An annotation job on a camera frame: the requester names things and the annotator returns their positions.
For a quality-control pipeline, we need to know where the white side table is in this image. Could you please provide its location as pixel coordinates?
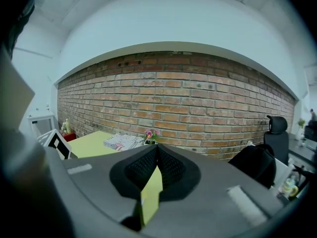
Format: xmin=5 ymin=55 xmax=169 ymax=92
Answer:
xmin=27 ymin=113 xmax=56 ymax=137

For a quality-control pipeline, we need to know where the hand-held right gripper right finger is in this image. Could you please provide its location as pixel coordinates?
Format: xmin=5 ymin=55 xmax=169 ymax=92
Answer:
xmin=140 ymin=144 xmax=290 ymax=238

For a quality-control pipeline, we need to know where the pastel mug with yellow handle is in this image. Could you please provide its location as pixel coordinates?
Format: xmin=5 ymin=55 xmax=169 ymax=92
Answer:
xmin=282 ymin=178 xmax=299 ymax=198

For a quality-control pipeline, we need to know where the newspaper print box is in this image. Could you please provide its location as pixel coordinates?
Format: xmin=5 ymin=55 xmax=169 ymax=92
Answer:
xmin=103 ymin=133 xmax=145 ymax=151

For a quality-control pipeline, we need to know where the white vase with plant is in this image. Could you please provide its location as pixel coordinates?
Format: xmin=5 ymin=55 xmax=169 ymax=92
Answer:
xmin=297 ymin=118 xmax=307 ymax=137

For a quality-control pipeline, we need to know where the gray desk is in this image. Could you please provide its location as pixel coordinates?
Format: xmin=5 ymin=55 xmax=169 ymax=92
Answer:
xmin=288 ymin=132 xmax=317 ymax=164

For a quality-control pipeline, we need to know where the table with yellow-green tablecloth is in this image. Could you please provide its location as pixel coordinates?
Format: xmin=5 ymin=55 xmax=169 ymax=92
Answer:
xmin=66 ymin=130 xmax=163 ymax=227

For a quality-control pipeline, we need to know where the black backpack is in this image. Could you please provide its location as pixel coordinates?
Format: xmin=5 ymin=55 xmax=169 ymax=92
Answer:
xmin=227 ymin=144 xmax=277 ymax=189

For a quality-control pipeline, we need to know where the pink flower pot plant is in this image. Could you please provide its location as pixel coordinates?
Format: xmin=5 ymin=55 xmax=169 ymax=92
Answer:
xmin=143 ymin=129 xmax=160 ymax=145

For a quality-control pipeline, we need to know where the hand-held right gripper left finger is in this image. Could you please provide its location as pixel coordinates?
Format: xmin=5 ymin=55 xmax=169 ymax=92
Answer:
xmin=61 ymin=144 xmax=159 ymax=238

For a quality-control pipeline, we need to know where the black office chair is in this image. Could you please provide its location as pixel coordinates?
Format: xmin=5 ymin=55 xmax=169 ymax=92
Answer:
xmin=263 ymin=115 xmax=290 ymax=166

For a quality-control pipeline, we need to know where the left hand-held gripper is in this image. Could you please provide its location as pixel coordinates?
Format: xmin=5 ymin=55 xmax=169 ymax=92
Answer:
xmin=37 ymin=129 xmax=72 ymax=160

